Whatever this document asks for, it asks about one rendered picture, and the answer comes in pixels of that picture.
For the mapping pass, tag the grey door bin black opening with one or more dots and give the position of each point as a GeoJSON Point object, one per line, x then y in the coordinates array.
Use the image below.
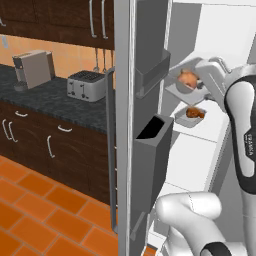
{"type": "Point", "coordinates": [150, 166]}

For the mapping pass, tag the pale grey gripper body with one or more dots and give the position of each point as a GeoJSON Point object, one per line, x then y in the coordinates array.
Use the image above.
{"type": "Point", "coordinates": [213, 78]}

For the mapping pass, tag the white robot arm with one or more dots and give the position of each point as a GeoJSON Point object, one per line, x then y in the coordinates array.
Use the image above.
{"type": "Point", "coordinates": [186, 208]}

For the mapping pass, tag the grey coffee machine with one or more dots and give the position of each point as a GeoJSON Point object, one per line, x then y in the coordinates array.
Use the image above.
{"type": "Point", "coordinates": [35, 68]}

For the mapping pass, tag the hanging metal kitchen tool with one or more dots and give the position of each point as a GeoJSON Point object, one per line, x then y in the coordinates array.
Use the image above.
{"type": "Point", "coordinates": [96, 61]}
{"type": "Point", "coordinates": [104, 62]}

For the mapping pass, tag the white vegetable container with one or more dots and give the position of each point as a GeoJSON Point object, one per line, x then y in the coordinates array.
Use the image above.
{"type": "Point", "coordinates": [186, 95]}

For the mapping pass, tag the white wall socket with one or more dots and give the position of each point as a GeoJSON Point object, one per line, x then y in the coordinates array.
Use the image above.
{"type": "Point", "coordinates": [4, 41]}

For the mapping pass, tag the white meat container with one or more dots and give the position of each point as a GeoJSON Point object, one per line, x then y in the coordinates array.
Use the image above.
{"type": "Point", "coordinates": [186, 122]}

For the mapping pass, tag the grey tall door bin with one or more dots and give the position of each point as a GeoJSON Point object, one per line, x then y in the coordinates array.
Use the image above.
{"type": "Point", "coordinates": [151, 40]}

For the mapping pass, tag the dark wood base cupboards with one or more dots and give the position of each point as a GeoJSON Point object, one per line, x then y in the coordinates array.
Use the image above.
{"type": "Point", "coordinates": [73, 156]}

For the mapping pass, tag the grey fridge door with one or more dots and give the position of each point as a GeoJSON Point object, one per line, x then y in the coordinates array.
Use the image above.
{"type": "Point", "coordinates": [125, 100]}

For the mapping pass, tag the silver toaster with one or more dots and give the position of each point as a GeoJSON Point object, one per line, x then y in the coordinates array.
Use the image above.
{"type": "Point", "coordinates": [87, 87]}

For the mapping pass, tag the dark wood wall cupboards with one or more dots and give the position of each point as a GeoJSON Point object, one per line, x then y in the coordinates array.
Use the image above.
{"type": "Point", "coordinates": [50, 20]}

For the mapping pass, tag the brown chicken drumstick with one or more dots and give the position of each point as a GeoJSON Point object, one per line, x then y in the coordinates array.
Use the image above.
{"type": "Point", "coordinates": [195, 113]}

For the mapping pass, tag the white fridge freezer cabinet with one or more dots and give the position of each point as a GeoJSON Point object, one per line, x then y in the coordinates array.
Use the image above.
{"type": "Point", "coordinates": [193, 160]}

